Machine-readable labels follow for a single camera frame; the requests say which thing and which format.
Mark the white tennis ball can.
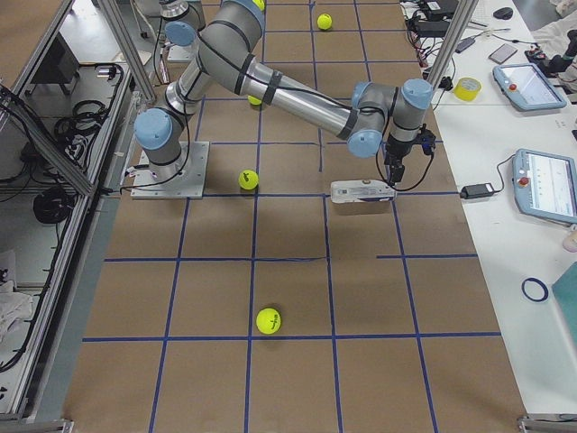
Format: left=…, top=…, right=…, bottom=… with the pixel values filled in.
left=330, top=180, right=397, bottom=204

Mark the tennis ball near base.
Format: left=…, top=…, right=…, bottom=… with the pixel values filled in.
left=238, top=170, right=259, bottom=190

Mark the tennis ball table middle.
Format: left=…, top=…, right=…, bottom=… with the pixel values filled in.
left=247, top=96, right=262, bottom=106

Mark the tennis ball near finger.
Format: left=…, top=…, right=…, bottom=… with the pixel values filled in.
left=316, top=14, right=333, bottom=31

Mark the tennis ball front corner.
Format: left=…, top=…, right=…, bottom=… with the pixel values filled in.
left=256, top=307, right=281, bottom=336

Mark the Wilson tennis ball far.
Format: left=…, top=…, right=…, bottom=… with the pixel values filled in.
left=253, top=0, right=266, bottom=12

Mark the black power adapter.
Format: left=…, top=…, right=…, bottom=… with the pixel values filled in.
left=459, top=182, right=496, bottom=199

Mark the yellow tape roll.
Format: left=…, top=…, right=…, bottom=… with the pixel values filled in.
left=453, top=77, right=481, bottom=102

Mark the teach pendant lower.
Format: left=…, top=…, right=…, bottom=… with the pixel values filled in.
left=512, top=149, right=576, bottom=225

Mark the teach pendant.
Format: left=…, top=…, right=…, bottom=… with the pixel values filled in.
left=512, top=149, right=576, bottom=225
left=492, top=63, right=566, bottom=111

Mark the teach pendant upper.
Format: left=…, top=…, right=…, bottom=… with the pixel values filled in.
left=492, top=63, right=566, bottom=111

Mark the black smartphone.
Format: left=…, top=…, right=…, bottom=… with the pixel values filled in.
left=488, top=43, right=517, bottom=65

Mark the teal box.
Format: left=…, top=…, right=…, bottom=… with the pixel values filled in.
left=553, top=263, right=577, bottom=341

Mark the aluminium frame post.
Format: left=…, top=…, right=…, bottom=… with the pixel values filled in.
left=427, top=0, right=478, bottom=94

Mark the blue tape ring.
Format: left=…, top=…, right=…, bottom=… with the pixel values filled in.
left=520, top=277, right=550, bottom=304

